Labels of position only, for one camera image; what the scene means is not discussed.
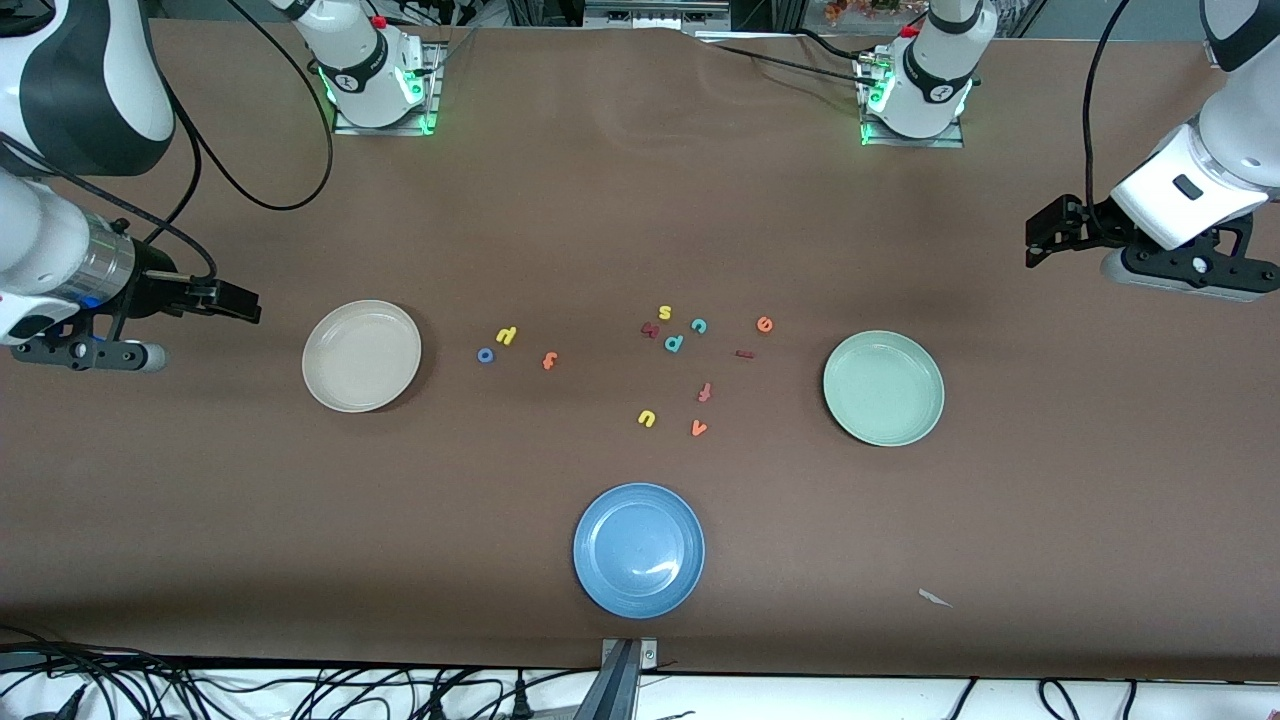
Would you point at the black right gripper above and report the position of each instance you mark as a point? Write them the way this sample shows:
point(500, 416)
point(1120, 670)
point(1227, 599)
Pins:
point(157, 285)

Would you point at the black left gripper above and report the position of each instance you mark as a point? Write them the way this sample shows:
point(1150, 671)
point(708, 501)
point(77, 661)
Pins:
point(1083, 224)

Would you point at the yellow foam letter h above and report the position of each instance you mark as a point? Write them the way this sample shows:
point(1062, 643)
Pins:
point(510, 334)

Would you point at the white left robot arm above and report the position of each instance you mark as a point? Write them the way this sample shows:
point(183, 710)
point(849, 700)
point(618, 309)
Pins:
point(1230, 130)

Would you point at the beige brown plate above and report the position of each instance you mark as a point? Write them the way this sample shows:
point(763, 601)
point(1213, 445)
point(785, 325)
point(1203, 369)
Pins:
point(360, 357)

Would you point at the light green plate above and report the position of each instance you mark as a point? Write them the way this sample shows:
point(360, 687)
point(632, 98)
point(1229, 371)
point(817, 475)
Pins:
point(884, 388)

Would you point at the orange floral object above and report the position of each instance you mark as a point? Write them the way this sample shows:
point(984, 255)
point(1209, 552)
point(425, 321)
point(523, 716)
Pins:
point(860, 8)

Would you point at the brown table cover sheet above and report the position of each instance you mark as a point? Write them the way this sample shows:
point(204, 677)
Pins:
point(600, 200)

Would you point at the white paper scrap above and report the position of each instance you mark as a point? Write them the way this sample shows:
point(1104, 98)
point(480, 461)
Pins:
point(933, 598)

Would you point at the blue plate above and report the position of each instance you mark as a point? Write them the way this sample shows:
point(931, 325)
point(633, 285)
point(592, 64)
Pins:
point(638, 550)

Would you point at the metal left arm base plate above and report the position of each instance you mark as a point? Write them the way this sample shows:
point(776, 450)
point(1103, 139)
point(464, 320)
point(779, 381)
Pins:
point(930, 143)

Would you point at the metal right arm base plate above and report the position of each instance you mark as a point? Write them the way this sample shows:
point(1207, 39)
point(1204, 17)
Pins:
point(400, 130)

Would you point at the aluminium frame rail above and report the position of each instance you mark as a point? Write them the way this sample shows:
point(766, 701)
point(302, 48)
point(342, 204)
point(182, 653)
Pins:
point(650, 12)

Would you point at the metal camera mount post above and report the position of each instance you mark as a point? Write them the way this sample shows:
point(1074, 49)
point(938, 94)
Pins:
point(620, 680)

